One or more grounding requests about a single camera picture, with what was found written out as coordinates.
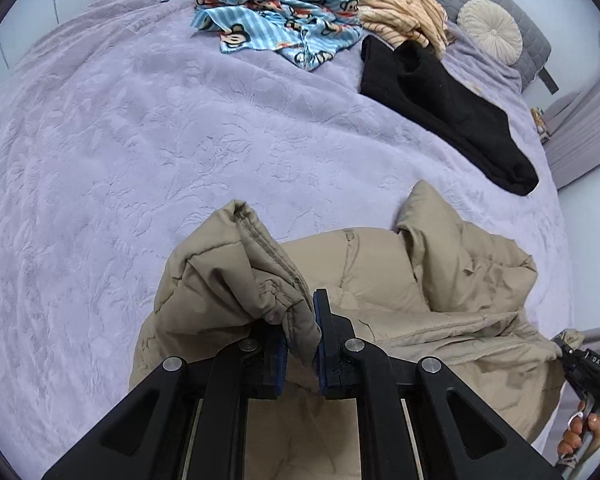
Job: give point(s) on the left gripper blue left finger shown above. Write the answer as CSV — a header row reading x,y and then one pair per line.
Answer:
x,y
272,358

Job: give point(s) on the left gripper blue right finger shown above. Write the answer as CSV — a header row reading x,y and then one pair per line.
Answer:
x,y
337,369

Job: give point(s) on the beige quilted puffer jacket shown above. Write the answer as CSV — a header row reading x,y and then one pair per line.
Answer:
x,y
433,285

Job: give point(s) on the right hand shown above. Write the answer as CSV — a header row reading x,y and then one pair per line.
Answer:
x,y
572,436

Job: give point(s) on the lavender plush bed blanket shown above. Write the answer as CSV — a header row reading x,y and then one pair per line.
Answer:
x,y
122,129

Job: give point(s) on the black garment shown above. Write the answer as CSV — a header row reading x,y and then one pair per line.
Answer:
x,y
411,81

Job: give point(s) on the blue monkey print garment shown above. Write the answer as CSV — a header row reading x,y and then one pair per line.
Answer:
x,y
308,33

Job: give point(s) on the peach striped garment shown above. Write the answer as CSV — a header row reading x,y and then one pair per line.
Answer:
x,y
396,21

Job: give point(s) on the round white pillow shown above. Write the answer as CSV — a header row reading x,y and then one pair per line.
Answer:
x,y
493,29

